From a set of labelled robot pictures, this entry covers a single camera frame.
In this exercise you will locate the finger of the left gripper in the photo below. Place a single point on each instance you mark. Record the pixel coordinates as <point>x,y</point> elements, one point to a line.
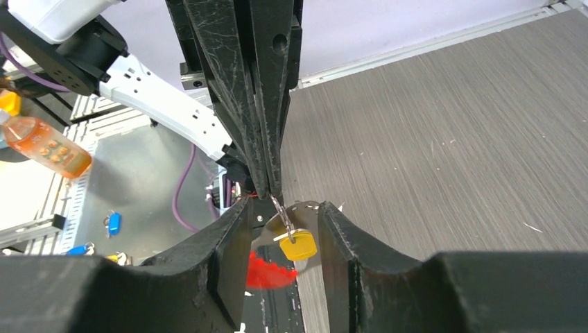
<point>264,31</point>
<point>223,31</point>

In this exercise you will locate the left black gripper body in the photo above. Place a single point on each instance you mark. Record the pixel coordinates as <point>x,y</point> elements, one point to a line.
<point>191,68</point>

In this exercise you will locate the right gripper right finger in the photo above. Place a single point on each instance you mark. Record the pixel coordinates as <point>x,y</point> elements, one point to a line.
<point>371,287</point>

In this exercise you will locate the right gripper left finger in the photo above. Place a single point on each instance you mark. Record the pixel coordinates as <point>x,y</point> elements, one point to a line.
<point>195,286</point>

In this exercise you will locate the key with yellow tag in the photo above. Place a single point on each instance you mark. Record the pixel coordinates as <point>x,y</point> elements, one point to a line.
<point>297,245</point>

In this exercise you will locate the silver split keyring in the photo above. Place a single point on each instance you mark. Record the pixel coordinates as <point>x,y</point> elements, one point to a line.
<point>285,219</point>

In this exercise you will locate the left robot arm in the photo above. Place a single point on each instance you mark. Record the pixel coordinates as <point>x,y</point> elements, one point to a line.
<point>82,52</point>

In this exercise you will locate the loose blue key tag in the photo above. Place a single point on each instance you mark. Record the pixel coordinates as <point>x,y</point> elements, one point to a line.
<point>112,224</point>

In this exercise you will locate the orange translucent device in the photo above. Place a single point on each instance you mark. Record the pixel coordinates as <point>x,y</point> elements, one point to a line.
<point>38,141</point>

